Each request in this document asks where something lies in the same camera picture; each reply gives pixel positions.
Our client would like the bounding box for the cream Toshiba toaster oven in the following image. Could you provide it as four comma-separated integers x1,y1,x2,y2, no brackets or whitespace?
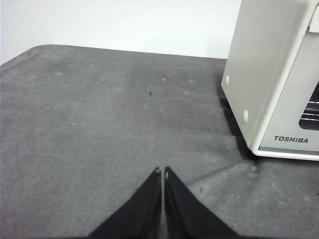
220,0,319,158

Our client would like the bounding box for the glass oven door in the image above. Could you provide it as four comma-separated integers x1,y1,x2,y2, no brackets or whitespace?
258,14,319,155

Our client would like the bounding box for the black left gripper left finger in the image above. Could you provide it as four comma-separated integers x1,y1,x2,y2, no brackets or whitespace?
88,166,162,239

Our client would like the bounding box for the metal wire oven rack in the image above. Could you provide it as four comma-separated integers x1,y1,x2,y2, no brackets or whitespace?
300,98,319,130

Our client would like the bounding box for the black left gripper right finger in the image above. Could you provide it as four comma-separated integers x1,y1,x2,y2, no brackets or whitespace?
163,166,240,239

